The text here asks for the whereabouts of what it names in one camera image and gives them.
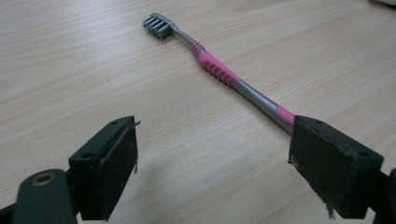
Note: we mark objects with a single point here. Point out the pink and grey toothbrush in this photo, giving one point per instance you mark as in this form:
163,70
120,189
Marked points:
218,68

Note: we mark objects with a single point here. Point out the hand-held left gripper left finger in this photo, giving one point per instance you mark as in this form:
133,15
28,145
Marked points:
102,174

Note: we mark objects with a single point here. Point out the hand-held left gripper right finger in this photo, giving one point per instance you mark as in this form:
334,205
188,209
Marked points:
336,174

